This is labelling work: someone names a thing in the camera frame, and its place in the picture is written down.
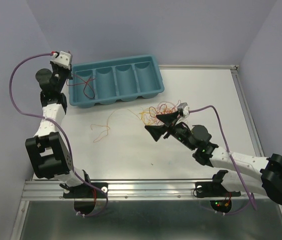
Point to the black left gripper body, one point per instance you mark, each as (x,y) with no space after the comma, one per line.
(60,75)

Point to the aluminium front mounting rail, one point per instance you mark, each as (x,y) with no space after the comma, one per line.
(119,190)

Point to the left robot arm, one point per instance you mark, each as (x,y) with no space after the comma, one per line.
(48,152)

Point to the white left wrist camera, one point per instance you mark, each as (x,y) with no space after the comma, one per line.
(62,59)

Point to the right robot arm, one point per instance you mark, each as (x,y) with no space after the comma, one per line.
(237,172)

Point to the teal four-compartment tray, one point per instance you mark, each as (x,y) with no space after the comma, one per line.
(120,79)

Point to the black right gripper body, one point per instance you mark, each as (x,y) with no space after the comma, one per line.
(179,132)

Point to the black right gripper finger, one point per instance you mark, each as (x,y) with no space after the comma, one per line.
(156,131)
(169,118)

